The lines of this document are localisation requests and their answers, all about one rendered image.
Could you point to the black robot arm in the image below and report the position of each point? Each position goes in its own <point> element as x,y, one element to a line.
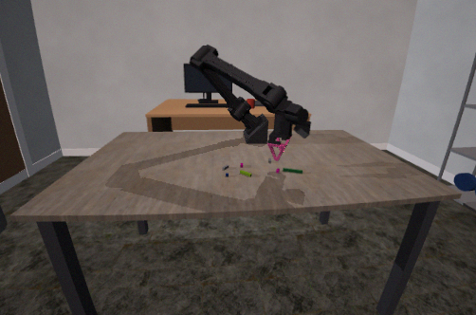
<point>268,94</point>

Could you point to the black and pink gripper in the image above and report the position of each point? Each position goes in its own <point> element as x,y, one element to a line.
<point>275,134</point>

